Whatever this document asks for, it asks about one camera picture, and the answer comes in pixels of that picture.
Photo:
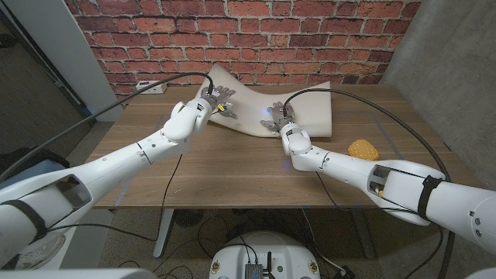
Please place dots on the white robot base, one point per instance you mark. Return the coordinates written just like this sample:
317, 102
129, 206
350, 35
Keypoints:
263, 248

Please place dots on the black round floor fan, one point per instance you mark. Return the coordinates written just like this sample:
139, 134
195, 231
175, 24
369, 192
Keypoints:
188, 218

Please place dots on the white sneaker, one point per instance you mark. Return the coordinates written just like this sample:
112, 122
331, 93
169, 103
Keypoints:
42, 255

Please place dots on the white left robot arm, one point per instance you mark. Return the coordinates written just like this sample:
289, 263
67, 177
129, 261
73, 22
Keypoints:
116, 170

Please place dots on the black bag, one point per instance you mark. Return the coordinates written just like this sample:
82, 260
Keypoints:
27, 155

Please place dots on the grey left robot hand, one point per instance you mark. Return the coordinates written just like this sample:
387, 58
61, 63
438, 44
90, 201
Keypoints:
221, 95

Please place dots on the white table leg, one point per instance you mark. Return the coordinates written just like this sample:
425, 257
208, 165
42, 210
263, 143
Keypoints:
162, 232

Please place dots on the small grey electronics box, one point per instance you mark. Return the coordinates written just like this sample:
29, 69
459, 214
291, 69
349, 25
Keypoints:
253, 271

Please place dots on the yellow textured sponge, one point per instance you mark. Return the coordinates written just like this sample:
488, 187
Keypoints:
363, 150

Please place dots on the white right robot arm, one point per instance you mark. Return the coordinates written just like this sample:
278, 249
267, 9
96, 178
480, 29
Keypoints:
387, 182

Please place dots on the white power strip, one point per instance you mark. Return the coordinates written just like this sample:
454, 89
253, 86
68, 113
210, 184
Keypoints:
149, 89

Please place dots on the red brick printed backdrop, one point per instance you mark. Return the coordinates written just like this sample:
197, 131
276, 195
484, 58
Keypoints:
248, 42

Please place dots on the blue storage bin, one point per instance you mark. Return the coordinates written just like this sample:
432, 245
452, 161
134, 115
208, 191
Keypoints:
42, 167

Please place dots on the white structural column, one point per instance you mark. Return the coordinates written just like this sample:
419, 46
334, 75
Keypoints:
66, 58

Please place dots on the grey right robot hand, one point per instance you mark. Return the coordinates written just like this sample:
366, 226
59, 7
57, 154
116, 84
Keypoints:
277, 114

